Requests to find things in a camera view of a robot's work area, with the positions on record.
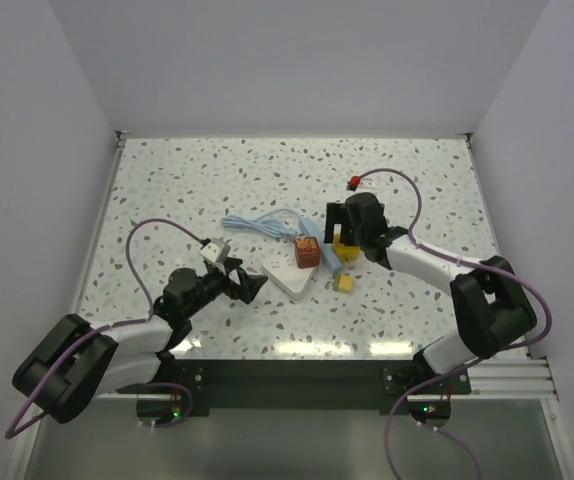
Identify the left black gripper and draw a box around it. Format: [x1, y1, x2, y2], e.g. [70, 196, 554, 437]
[183, 256, 266, 318]

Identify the yellow cube socket adapter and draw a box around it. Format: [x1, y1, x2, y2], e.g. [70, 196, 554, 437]
[332, 234, 360, 263]

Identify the white triangular power strip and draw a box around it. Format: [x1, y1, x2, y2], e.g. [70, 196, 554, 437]
[262, 257, 317, 300]

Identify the red square plug adapter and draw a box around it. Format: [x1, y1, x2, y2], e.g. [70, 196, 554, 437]
[294, 236, 320, 269]

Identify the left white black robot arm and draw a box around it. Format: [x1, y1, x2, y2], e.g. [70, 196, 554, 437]
[12, 257, 268, 424]

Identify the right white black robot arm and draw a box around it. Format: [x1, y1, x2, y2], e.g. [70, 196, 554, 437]
[324, 192, 537, 393]

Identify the small yellow plug adapter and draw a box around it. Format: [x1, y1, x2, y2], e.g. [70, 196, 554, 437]
[332, 274, 354, 294]

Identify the light blue power strip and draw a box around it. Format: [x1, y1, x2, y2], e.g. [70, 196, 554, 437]
[299, 217, 343, 276]

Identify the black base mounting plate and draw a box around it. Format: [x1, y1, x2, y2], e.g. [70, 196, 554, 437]
[115, 358, 472, 419]

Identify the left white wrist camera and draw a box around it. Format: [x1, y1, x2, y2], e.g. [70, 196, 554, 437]
[199, 238, 231, 265]

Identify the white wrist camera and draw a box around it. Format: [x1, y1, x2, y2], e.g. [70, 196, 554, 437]
[199, 238, 231, 265]
[346, 176, 379, 194]

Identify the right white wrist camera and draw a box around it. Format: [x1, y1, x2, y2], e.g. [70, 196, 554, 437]
[346, 176, 379, 194]

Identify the aluminium table frame rail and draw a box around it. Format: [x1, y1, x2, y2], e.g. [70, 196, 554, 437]
[468, 359, 557, 400]

